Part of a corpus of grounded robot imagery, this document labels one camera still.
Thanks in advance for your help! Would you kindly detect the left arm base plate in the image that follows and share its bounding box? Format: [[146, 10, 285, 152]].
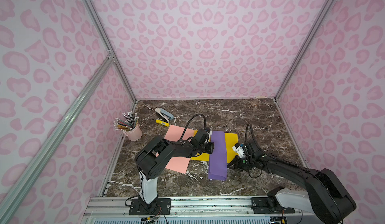
[[125, 198, 171, 216]]

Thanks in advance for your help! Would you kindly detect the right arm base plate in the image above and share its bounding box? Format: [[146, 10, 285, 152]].
[[251, 186, 295, 214]]

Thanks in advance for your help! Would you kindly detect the purple paper sheet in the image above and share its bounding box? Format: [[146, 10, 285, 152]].
[[208, 131, 227, 181]]

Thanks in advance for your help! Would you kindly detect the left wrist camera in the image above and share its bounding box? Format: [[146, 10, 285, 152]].
[[205, 127, 212, 143]]

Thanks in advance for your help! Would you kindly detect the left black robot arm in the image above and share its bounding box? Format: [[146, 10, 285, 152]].
[[135, 128, 214, 208]]

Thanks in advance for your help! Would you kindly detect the pink pencil cup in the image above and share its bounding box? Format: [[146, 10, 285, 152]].
[[123, 124, 142, 141]]

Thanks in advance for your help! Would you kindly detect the yellow highlighter marker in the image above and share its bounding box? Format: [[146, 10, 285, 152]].
[[155, 119, 169, 127]]

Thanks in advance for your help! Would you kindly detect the pink paper sheet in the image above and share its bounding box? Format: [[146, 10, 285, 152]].
[[153, 128, 202, 175]]

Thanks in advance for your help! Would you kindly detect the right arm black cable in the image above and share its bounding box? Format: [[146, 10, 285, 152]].
[[244, 122, 265, 179]]

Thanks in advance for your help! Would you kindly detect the grey blue stapler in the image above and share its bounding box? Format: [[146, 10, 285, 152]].
[[155, 107, 174, 123]]

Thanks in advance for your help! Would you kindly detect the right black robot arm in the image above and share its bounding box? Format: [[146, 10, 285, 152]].
[[227, 142, 357, 224]]

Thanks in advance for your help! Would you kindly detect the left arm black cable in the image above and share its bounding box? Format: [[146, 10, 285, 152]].
[[179, 113, 208, 140]]

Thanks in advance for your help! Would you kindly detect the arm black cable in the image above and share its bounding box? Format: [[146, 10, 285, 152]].
[[179, 113, 208, 140], [244, 122, 265, 179]]

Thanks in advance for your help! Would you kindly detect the yellow paper sheet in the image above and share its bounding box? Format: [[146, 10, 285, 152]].
[[190, 133, 238, 163]]

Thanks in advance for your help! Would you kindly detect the aluminium mounting rail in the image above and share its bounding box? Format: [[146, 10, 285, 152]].
[[81, 195, 322, 224]]

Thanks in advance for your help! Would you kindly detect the bundle of pencils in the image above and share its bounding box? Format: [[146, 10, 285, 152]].
[[113, 111, 139, 132]]

